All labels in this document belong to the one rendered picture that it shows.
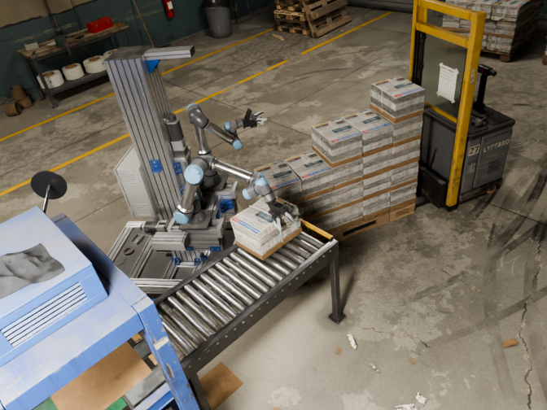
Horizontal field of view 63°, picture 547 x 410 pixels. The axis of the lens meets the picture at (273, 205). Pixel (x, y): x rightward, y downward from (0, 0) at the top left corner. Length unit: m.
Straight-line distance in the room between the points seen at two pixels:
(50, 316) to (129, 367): 0.88
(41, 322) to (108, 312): 0.24
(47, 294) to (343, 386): 2.13
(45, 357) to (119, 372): 0.85
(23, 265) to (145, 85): 1.56
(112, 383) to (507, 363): 2.55
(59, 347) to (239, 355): 1.86
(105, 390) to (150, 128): 1.71
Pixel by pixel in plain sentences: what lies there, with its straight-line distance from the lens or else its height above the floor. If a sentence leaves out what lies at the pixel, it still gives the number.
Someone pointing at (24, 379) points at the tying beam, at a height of 1.55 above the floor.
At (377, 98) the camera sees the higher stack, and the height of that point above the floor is 1.20.
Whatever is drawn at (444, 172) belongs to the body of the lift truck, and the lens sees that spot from 4.74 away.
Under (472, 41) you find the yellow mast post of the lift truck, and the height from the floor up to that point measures 1.66.
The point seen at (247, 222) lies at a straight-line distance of 2.97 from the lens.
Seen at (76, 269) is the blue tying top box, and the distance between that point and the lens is 1.90.
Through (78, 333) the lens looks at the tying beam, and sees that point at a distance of 1.96.
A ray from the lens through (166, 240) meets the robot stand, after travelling 3.49.
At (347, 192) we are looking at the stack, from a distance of 3.97.
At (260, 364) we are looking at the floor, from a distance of 3.49.
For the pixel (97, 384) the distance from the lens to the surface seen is 2.75.
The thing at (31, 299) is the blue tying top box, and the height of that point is 1.75.
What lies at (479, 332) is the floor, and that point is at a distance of 3.72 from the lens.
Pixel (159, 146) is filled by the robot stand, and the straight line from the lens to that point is 3.33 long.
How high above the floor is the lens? 2.89
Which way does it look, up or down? 37 degrees down
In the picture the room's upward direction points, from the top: 9 degrees counter-clockwise
